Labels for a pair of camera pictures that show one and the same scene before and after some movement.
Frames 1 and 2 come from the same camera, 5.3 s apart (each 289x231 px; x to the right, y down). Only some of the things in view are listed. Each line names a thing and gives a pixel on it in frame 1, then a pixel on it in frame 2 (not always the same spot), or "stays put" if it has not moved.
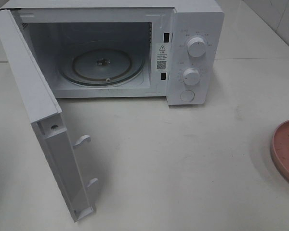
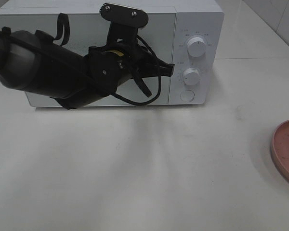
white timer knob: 191,76 stays put
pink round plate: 284,148 stays put
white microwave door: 42,107 to 88,28
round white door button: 187,95 stays put
